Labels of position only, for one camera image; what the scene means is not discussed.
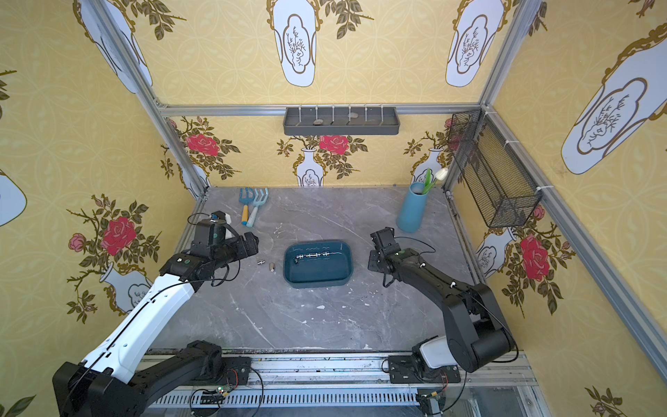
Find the teal plastic storage box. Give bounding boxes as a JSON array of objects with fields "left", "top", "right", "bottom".
[{"left": 283, "top": 240, "right": 354, "bottom": 288}]

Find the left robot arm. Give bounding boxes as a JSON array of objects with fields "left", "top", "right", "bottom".
[{"left": 52, "top": 211, "right": 259, "bottom": 416}]

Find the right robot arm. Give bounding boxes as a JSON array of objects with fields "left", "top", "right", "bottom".
[{"left": 368, "top": 228, "right": 519, "bottom": 373}]

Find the teal cylindrical vase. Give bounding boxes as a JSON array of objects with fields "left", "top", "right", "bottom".
[{"left": 396, "top": 182, "right": 427, "bottom": 233}]

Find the light blue garden fork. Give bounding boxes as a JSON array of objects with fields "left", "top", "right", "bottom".
[{"left": 246, "top": 188, "right": 269, "bottom": 228}]

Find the white tulip flower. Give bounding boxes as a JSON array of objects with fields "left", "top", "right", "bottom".
[{"left": 422, "top": 168, "right": 448, "bottom": 195}]

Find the blue garden rake yellow handle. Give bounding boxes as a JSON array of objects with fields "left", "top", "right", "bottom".
[{"left": 239, "top": 187, "right": 255, "bottom": 225}]

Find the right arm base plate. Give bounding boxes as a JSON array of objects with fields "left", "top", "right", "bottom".
[{"left": 381, "top": 354, "right": 462, "bottom": 385}]

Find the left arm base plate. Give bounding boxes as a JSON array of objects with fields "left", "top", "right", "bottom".
[{"left": 212, "top": 356, "right": 252, "bottom": 387}]

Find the black wire mesh basket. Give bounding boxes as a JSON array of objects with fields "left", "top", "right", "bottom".
[{"left": 449, "top": 109, "right": 542, "bottom": 229}]

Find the grey wall shelf tray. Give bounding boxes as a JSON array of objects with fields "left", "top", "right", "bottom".
[{"left": 283, "top": 104, "right": 401, "bottom": 137}]

